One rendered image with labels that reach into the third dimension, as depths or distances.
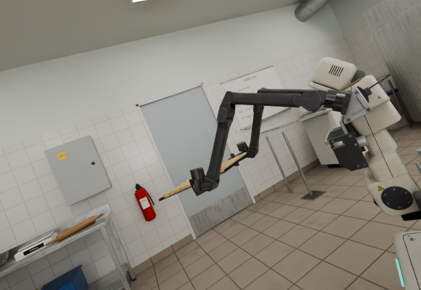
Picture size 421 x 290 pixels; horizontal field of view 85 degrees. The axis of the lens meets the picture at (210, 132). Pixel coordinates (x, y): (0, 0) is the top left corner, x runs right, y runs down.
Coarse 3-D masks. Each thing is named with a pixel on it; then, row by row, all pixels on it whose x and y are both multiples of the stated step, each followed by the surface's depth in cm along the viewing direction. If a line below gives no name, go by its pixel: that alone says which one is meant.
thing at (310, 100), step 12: (228, 96) 109; (240, 96) 107; (252, 96) 104; (264, 96) 102; (276, 96) 99; (288, 96) 97; (300, 96) 92; (312, 96) 90; (228, 108) 109; (312, 108) 90
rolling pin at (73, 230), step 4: (100, 216) 253; (88, 220) 242; (92, 220) 244; (80, 224) 236; (84, 224) 238; (88, 224) 241; (72, 228) 230; (76, 228) 232; (80, 228) 235; (64, 232) 225; (68, 232) 226; (72, 232) 229; (56, 236) 221; (60, 236) 221; (64, 236) 223; (68, 236) 227; (52, 240) 218; (56, 240) 220; (60, 240) 221; (48, 244) 214
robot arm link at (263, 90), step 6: (258, 90) 147; (264, 90) 146; (270, 90) 145; (276, 90) 143; (282, 90) 141; (288, 90) 139; (294, 90) 137; (300, 90) 136; (306, 90) 134; (312, 90) 132
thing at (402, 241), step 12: (396, 240) 127; (408, 240) 122; (420, 240) 119; (396, 252) 121; (408, 252) 114; (420, 252) 111; (408, 264) 108; (420, 264) 105; (408, 276) 103; (420, 276) 100; (408, 288) 98; (420, 288) 95
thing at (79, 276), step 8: (72, 272) 244; (80, 272) 249; (56, 280) 242; (64, 280) 231; (72, 280) 221; (80, 280) 240; (48, 288) 228; (56, 288) 218; (64, 288) 216; (72, 288) 218; (80, 288) 230
